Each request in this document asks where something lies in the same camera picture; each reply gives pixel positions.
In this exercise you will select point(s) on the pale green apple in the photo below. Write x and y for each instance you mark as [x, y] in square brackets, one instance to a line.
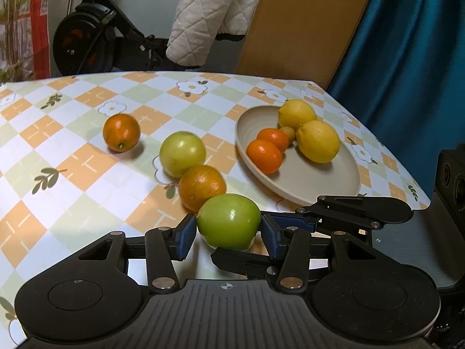
[181, 152]

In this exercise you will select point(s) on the beige plate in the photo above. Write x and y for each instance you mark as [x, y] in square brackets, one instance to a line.
[319, 178]

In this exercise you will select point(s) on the small yellow lemon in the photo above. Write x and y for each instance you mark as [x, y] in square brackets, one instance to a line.
[295, 113]

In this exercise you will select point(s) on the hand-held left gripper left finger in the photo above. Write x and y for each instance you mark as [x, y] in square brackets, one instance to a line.
[186, 236]

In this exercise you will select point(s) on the black exercise bike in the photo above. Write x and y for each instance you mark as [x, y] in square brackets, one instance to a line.
[83, 47]

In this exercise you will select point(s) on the checkered flower tablecloth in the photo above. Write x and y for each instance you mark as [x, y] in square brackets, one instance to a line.
[72, 174]

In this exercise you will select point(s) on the dark orange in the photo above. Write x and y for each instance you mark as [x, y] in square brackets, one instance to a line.
[121, 132]
[201, 185]

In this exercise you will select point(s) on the wooden board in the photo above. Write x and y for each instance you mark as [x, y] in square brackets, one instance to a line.
[301, 25]

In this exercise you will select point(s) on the blue curtain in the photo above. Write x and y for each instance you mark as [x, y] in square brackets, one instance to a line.
[410, 61]

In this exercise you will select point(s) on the printed wall backdrop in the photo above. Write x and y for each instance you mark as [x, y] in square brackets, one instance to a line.
[21, 25]

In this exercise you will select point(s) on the large yellow lemon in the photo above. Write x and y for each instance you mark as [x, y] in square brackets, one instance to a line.
[318, 141]

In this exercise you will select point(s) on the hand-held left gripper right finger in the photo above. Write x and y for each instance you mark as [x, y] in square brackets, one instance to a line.
[273, 241]

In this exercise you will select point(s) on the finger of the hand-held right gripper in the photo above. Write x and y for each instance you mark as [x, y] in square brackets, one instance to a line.
[363, 209]
[239, 261]

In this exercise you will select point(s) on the bright orange mandarin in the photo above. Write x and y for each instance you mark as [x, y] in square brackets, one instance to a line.
[273, 139]
[265, 156]

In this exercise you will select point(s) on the bright green apple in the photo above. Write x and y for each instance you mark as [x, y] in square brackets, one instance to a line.
[229, 221]

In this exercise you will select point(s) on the white quilted jacket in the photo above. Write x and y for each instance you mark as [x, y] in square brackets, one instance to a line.
[203, 18]

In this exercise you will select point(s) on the brown kiwi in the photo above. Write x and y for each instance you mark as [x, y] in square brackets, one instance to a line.
[289, 133]

